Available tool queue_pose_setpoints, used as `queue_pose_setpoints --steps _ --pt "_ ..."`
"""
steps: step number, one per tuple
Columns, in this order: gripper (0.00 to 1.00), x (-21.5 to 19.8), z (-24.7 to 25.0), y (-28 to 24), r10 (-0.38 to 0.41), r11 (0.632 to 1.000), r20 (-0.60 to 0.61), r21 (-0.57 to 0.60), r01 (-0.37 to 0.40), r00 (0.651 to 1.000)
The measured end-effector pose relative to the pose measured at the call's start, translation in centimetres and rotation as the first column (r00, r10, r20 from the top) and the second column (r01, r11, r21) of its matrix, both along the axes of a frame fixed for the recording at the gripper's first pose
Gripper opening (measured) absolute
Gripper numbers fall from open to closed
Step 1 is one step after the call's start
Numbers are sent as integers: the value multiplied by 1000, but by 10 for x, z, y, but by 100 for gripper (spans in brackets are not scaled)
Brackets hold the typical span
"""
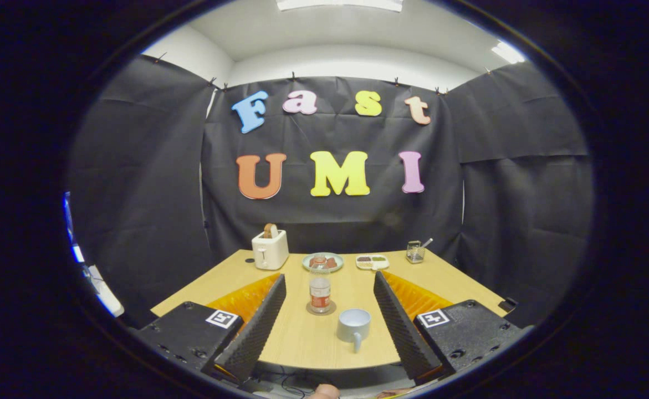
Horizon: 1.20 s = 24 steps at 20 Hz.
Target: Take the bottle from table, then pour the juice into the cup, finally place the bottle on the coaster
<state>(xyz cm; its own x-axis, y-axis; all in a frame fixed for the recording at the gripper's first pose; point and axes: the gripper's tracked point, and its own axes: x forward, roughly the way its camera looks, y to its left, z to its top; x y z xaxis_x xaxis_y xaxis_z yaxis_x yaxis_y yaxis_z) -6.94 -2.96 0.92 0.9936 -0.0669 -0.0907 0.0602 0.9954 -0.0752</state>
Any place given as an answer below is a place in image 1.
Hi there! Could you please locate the black backdrop cloth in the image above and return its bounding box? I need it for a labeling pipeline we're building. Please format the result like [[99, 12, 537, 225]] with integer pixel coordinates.
[[67, 53, 595, 328]]

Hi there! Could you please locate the white toaster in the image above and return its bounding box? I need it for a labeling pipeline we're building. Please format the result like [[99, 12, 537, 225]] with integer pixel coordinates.
[[251, 229, 290, 271]]

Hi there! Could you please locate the black cable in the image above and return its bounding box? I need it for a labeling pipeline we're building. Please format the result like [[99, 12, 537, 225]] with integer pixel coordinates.
[[269, 371, 314, 397]]

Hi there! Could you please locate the pale blue cup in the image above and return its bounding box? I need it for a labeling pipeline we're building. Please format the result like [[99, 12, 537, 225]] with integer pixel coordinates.
[[336, 309, 372, 354]]

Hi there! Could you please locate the long ceiling light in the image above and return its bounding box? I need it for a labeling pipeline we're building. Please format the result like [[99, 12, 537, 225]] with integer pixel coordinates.
[[276, 0, 403, 13]]

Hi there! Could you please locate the clear plastic juice bottle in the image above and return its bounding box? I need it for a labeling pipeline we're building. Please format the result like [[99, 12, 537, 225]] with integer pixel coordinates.
[[308, 255, 333, 315]]

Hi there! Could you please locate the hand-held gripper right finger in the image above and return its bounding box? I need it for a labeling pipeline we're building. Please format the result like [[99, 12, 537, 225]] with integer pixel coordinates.
[[373, 270, 525, 383]]

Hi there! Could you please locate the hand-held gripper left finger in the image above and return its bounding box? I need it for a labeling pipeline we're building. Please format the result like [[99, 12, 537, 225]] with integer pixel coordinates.
[[136, 273, 287, 382]]

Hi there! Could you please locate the pale green plate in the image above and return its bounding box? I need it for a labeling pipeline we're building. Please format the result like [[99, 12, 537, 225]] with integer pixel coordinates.
[[302, 252, 344, 273]]

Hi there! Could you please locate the white divided dish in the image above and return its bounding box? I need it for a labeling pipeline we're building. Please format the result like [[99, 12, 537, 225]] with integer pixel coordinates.
[[355, 254, 390, 271]]

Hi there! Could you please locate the wooden table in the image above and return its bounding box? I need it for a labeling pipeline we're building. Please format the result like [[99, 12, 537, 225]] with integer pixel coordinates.
[[151, 248, 508, 371]]

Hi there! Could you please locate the small ceiling light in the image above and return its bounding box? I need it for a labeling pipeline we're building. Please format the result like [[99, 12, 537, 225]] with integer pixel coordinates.
[[490, 42, 526, 64]]

